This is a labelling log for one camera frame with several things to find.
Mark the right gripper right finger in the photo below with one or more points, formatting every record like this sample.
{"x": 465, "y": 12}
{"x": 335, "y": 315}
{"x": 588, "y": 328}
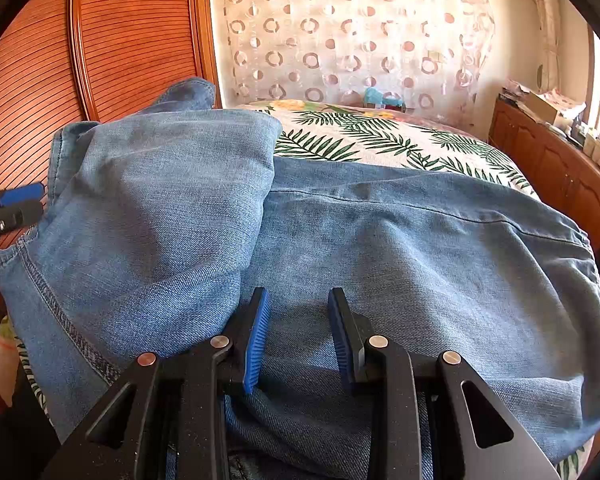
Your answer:
{"x": 429, "y": 413}

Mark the wooden slatted wardrobe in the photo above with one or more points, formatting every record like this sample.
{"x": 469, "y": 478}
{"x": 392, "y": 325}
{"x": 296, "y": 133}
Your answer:
{"x": 62, "y": 61}

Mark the floral leaf bed cover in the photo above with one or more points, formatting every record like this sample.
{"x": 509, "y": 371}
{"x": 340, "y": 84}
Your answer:
{"x": 390, "y": 140}

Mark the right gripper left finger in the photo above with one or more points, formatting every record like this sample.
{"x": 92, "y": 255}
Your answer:
{"x": 165, "y": 418}

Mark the circle pattern sheer curtain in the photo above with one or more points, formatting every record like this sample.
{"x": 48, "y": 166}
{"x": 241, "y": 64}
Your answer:
{"x": 428, "y": 54}

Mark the cardboard box on cabinet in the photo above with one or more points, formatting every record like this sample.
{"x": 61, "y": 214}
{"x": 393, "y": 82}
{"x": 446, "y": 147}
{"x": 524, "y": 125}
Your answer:
{"x": 548, "y": 106}

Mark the blue item at headboard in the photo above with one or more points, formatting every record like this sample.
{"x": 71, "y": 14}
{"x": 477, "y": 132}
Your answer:
{"x": 382, "y": 101}

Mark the long wooden side cabinet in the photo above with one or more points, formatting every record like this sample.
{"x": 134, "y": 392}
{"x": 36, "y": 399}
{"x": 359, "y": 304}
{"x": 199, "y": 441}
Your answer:
{"x": 563, "y": 176}

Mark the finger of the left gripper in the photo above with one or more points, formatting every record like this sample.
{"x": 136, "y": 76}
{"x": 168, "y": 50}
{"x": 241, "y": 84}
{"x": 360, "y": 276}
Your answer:
{"x": 12, "y": 196}
{"x": 20, "y": 215}

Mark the blue denim jeans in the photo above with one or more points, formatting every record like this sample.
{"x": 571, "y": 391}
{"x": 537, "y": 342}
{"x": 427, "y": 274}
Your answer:
{"x": 305, "y": 269}

